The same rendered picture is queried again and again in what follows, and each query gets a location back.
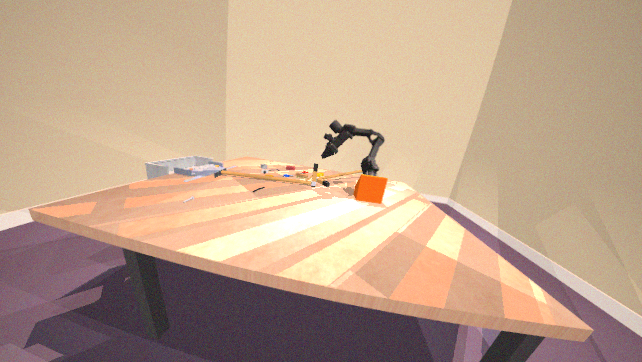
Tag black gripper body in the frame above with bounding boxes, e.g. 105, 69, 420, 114
326, 135, 344, 154

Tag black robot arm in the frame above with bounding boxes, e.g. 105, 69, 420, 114
323, 119, 385, 176

